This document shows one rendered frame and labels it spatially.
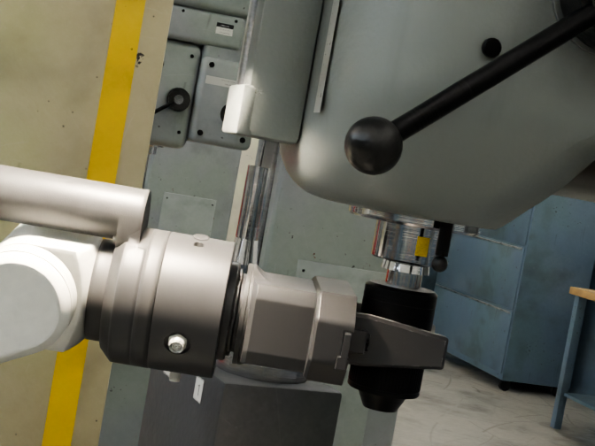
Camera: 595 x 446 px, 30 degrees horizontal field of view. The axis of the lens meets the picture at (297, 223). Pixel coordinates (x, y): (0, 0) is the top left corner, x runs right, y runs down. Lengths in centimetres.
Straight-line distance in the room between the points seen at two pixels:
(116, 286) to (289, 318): 11
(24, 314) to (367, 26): 26
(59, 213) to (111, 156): 170
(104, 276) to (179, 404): 43
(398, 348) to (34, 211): 24
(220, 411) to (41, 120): 145
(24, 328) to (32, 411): 179
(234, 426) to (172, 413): 13
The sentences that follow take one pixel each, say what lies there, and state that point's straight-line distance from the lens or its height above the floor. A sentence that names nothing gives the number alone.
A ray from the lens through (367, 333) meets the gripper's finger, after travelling 68.
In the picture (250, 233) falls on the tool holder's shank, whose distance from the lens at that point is 114.
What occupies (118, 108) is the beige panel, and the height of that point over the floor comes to 138.
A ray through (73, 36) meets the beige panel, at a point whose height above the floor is 151.
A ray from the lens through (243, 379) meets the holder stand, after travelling 103.
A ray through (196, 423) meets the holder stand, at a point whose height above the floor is 107.
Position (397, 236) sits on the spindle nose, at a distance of 69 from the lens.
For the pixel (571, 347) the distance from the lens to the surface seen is 707.
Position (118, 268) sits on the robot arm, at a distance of 68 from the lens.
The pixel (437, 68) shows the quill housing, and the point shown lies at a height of 139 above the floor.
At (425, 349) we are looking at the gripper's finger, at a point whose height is 123.
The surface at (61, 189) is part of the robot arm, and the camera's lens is 70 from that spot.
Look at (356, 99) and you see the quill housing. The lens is 62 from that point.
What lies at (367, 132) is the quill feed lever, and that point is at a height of 135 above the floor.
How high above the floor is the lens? 133
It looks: 3 degrees down
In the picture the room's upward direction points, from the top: 10 degrees clockwise
